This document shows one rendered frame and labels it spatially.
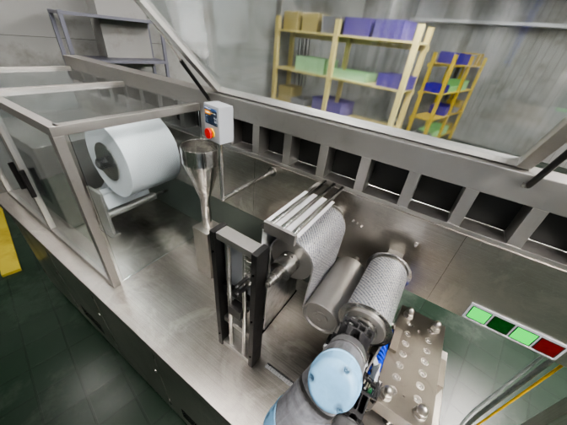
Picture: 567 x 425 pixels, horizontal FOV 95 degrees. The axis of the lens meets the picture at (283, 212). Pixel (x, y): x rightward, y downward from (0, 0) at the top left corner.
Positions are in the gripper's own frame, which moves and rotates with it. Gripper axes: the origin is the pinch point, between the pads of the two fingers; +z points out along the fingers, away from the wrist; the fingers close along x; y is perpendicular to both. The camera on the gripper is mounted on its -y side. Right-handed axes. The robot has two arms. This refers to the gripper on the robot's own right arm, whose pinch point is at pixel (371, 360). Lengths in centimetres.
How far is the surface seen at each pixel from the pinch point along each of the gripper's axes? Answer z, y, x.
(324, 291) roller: 2.8, 13.8, 20.2
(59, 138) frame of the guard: -24, 47, 102
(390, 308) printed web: 3.3, 20.4, 1.9
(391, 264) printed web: 18.7, 22.0, 6.1
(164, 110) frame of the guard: 12, 50, 102
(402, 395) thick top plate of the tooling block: -0.5, -6.1, -11.2
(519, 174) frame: 31, 56, -12
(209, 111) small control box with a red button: -1, 60, 62
